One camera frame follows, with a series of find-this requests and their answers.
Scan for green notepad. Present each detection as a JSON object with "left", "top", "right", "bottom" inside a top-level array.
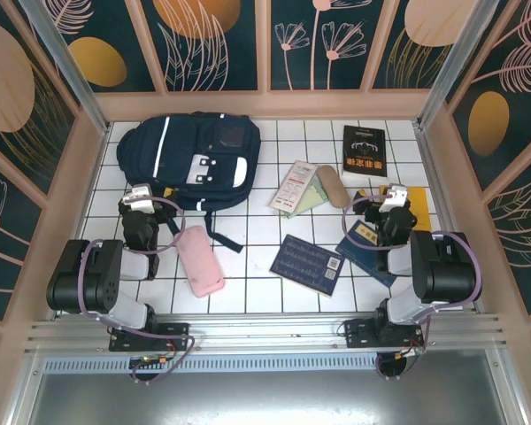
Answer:
[{"left": 279, "top": 179, "right": 329, "bottom": 220}]

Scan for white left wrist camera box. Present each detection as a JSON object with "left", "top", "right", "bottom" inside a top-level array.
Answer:
[{"left": 123, "top": 184, "right": 155, "bottom": 214}]

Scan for dark blue book QR codes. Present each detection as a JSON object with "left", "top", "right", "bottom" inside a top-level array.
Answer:
[{"left": 268, "top": 234, "right": 345, "bottom": 298}]

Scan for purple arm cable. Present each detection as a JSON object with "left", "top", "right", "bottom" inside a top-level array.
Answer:
[
  {"left": 77, "top": 194, "right": 196, "bottom": 385},
  {"left": 342, "top": 192, "right": 484, "bottom": 382}
]

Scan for blue book yellow label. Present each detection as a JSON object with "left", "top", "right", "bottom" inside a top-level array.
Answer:
[{"left": 335, "top": 220, "right": 399, "bottom": 289}]

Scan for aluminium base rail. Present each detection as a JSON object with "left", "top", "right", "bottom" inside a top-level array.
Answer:
[{"left": 24, "top": 313, "right": 510, "bottom": 355}]

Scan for pink pencil case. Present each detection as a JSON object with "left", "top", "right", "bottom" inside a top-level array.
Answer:
[{"left": 175, "top": 224, "right": 226, "bottom": 299}]

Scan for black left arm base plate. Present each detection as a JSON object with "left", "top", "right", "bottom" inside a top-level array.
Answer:
[{"left": 109, "top": 322, "right": 190, "bottom": 353}]

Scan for navy blue backpack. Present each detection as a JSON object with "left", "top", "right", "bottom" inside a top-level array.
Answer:
[{"left": 116, "top": 110, "right": 263, "bottom": 254}]

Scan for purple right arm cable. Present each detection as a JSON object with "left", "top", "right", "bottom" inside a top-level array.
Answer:
[{"left": 342, "top": 192, "right": 484, "bottom": 382}]

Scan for black book gold title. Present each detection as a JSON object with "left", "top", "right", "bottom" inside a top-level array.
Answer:
[{"left": 341, "top": 124, "right": 389, "bottom": 181}]

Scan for brushed metal bottom panel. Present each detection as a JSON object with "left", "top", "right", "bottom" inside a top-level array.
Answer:
[{"left": 26, "top": 371, "right": 514, "bottom": 425}]

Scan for tan glasses case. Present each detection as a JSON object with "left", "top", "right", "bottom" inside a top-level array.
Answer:
[{"left": 314, "top": 164, "right": 349, "bottom": 209}]

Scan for white ruler set package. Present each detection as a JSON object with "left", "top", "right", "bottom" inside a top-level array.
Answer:
[{"left": 269, "top": 159, "right": 320, "bottom": 213}]

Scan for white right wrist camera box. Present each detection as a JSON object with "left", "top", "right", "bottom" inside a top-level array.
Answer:
[{"left": 379, "top": 184, "right": 409, "bottom": 214}]

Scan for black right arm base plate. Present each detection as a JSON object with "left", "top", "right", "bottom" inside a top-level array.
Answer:
[{"left": 343, "top": 318, "right": 426, "bottom": 355}]

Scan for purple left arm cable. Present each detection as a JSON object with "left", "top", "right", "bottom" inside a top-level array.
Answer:
[{"left": 77, "top": 194, "right": 196, "bottom": 385}]

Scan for slotted metal vent strip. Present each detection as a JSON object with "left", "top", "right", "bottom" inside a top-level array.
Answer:
[{"left": 42, "top": 357, "right": 492, "bottom": 374}]

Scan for aluminium corner post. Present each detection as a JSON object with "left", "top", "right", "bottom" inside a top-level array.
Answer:
[
  {"left": 17, "top": 0, "right": 112, "bottom": 136},
  {"left": 414, "top": 0, "right": 489, "bottom": 129}
]

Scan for aluminium side rail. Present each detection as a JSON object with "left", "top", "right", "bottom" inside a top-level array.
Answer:
[
  {"left": 50, "top": 122, "right": 112, "bottom": 320},
  {"left": 412, "top": 120, "right": 486, "bottom": 316}
]

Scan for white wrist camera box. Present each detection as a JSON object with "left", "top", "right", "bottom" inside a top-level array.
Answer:
[
  {"left": 123, "top": 184, "right": 155, "bottom": 214},
  {"left": 379, "top": 184, "right": 409, "bottom": 214}
]

